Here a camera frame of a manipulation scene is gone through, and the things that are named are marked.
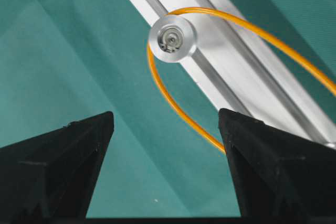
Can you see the orange rubber band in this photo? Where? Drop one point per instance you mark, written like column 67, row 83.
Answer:
column 297, row 57

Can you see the silver aluminium extrusion rail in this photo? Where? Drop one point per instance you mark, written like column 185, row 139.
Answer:
column 235, row 69

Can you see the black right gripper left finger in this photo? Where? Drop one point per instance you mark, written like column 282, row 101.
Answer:
column 53, row 175

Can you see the green table cloth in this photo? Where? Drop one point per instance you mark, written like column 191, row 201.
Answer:
column 66, row 60

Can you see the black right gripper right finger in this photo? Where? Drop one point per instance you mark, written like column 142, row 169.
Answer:
column 276, row 173

